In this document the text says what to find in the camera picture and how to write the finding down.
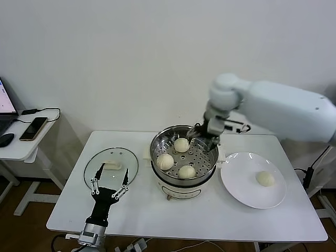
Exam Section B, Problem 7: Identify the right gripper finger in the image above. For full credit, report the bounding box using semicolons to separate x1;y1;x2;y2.
186;125;201;139
209;135;220;153

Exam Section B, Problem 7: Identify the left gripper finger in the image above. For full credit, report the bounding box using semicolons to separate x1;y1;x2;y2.
111;168;130;199
89;162;106;195

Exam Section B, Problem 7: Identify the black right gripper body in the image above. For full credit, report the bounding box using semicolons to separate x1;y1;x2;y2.
198;119;219;142

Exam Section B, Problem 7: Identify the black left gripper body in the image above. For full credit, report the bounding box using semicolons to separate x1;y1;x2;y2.
86;186;118;227

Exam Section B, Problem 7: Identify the white steamed baozi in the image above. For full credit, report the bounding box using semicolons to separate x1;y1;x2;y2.
156;153;174;171
256;170;276;187
174;138;190;153
178;165;197;179

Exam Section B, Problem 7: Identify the round glass pot lid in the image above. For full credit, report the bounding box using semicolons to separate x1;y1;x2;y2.
83;147;139;190

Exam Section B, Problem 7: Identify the stainless steel steamer basket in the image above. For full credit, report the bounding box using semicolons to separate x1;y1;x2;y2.
141;125;226;184

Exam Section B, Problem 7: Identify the white round plate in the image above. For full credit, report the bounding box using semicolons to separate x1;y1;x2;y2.
219;151;287;209

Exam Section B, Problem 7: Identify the black smartphone gold edge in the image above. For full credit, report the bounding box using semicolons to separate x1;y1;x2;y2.
19;117;49;142

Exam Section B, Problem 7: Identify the black computer mouse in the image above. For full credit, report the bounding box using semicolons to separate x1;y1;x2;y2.
0;133;15;148

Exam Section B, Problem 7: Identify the black open laptop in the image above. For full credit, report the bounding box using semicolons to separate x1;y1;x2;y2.
0;77;19;134

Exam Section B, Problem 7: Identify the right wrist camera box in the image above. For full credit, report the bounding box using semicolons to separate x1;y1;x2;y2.
207;117;226;136

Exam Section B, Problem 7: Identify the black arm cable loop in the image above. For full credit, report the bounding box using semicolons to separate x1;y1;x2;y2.
51;233;67;252

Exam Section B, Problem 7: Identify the thin black charger cable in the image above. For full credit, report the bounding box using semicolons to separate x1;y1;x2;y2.
12;107;60;123

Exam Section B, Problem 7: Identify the black power cable with adapter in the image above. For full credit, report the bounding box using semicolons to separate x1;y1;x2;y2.
293;145;334;189

